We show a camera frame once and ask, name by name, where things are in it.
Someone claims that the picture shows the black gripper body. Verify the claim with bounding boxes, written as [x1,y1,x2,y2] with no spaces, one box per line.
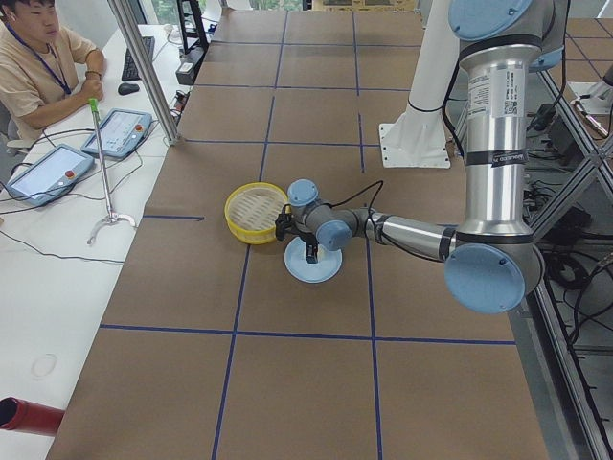
[275,210,318,247]

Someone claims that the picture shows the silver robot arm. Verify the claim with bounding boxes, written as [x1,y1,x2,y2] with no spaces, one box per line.
[276,1,569,314]

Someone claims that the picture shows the yellow rimmed bamboo steamer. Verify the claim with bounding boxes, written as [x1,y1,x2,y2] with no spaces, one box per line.
[224,182,288,245]

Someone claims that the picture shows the light blue plate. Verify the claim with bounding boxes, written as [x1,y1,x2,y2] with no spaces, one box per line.
[284,237,343,284]

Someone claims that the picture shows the metal reacher grabber stick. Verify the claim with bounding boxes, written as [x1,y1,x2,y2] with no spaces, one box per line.
[87,98,137,245]

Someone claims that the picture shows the far blue teach pendant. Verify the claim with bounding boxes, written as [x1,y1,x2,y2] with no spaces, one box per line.
[96,108,153,160]

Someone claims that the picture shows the blue teach pendant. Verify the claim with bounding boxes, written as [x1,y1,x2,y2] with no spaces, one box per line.
[6,144,94,206]
[96,108,153,160]

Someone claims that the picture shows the black box on desk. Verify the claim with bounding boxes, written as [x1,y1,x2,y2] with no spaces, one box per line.
[175,47,206,86]

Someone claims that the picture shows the black computer mouse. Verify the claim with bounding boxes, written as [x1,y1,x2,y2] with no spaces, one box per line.
[117,82,140,96]

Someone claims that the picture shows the black keyboard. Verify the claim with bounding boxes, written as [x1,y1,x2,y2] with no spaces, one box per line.
[121,35,156,82]

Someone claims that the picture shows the near blue teach pendant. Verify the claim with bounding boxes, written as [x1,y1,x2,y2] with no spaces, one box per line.
[6,144,94,206]

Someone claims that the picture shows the seated person in beige shirt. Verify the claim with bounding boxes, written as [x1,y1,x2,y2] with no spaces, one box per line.
[1,1,105,141]

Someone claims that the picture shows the red cylinder tube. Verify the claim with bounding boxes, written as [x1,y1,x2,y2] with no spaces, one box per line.
[1,397,64,436]

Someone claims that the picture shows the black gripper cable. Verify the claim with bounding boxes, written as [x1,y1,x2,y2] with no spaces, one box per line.
[282,179,386,215]

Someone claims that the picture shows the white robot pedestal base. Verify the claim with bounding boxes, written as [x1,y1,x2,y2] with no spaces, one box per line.
[379,0,459,169]

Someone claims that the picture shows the aluminium frame post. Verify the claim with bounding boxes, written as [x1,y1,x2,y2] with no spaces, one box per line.
[107,0,179,146]

